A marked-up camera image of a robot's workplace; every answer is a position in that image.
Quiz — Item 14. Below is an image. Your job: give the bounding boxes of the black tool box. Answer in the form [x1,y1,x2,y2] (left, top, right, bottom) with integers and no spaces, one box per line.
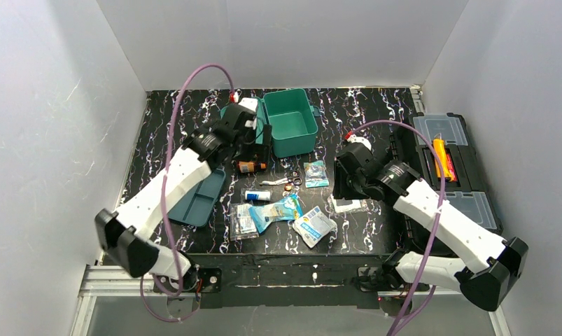
[391,113,503,235]

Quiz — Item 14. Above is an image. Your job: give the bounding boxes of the blue white pouch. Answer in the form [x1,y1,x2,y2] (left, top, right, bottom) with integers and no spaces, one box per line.
[248,194,303,234]

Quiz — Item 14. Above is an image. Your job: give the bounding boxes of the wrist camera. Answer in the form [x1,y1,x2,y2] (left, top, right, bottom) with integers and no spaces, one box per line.
[239,97,258,130]
[347,135,372,151]

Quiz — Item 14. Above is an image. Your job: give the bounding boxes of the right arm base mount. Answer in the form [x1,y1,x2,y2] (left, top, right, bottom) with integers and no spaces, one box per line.
[351,248,423,292]

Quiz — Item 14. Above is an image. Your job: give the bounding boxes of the aluminium frame rail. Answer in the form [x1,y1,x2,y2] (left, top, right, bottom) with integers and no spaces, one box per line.
[70,266,166,335]

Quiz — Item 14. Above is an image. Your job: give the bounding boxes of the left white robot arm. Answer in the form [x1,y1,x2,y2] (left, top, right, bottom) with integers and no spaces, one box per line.
[94,98,261,279]

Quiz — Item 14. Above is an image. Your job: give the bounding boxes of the small scissors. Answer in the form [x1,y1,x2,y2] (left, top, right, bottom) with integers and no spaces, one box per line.
[259,170,302,186]

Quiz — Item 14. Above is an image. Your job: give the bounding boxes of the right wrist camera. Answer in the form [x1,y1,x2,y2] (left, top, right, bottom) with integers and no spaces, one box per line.
[347,135,372,151]

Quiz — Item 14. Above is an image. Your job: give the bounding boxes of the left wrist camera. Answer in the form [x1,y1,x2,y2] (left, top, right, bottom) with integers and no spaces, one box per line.
[239,97,258,130]

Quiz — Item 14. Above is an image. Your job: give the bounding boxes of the teal insert tray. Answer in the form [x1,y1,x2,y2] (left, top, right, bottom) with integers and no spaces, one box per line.
[168,169,226,228]

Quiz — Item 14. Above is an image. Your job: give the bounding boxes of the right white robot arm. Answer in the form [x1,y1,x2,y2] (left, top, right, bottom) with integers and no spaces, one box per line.
[332,143,529,312]

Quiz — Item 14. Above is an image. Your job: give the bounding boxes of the white ointment tube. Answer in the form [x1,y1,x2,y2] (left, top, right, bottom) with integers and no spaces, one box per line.
[244,190,272,202]

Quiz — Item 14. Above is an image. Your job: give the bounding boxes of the teal bandage packet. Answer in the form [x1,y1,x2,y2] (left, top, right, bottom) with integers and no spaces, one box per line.
[304,160,330,188]

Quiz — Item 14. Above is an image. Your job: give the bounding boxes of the teal medicine box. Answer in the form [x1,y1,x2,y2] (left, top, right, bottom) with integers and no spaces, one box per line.
[237,88,318,162]

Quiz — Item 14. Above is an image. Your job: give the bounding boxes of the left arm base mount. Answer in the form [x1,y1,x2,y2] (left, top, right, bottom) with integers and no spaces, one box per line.
[157,267,223,293]

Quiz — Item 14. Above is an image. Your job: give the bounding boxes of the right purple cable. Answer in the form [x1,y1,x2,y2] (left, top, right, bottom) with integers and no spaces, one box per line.
[352,120,449,336]

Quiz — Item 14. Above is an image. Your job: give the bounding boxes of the white blue gauze packet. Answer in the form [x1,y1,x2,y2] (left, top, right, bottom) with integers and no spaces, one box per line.
[292,206,337,249]

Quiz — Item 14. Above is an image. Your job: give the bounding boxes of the clear bag of packets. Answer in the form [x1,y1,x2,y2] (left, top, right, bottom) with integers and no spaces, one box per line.
[230,203,259,241]

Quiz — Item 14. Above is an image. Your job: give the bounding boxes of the orange tool in toolbox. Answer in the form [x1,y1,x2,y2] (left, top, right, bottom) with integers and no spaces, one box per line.
[433,137,453,181]

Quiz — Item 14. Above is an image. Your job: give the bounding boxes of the brown medicine bottle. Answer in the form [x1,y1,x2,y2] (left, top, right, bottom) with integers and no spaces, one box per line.
[237,161,267,174]

